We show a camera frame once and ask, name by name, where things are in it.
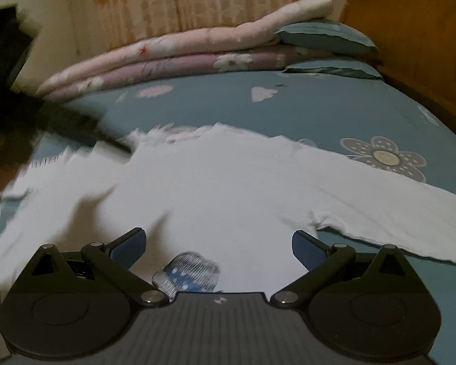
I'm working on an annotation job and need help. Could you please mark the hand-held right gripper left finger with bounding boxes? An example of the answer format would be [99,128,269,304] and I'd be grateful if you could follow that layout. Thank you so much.
[8,228,168,308]

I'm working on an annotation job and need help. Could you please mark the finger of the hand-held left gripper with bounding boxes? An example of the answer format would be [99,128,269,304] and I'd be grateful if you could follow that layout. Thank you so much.
[46,103,132,156]

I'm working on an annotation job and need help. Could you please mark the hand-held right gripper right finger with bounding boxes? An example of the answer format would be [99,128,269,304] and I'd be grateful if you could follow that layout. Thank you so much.
[271,230,430,308]

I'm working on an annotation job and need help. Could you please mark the white printed long-sleeve shirt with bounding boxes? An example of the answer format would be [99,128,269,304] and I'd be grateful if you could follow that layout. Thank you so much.
[0,122,456,301]

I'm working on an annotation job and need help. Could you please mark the purple floral quilt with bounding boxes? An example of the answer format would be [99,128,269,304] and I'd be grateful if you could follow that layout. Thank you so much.
[46,43,327,103]

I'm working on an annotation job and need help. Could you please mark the pink floral quilt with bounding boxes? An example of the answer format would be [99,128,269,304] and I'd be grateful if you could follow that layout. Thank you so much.
[36,0,333,96]

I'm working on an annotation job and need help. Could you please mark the blue floral bed sheet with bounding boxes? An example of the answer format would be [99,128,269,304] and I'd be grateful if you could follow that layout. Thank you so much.
[0,68,456,365]

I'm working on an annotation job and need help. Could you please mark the teal pillow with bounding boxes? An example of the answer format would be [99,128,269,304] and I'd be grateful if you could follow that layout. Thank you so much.
[275,19,378,56]
[283,59,384,80]

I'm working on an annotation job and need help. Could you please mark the patterned orange beige curtain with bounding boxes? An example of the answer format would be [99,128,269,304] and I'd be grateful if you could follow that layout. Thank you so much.
[91,0,316,52]

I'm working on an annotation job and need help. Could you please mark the wooden headboard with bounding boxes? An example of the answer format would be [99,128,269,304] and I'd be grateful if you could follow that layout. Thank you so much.
[338,0,456,134]

